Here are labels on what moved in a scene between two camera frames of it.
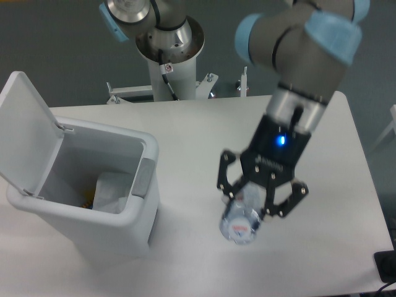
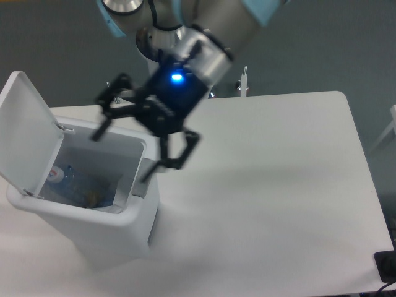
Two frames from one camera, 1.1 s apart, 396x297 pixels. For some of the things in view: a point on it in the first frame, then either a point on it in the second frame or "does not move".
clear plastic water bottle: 240,218 → 83,189
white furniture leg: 393,125 does not move
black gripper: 270,157 → 171,94
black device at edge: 385,262 does not move
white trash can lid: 30,137 does not move
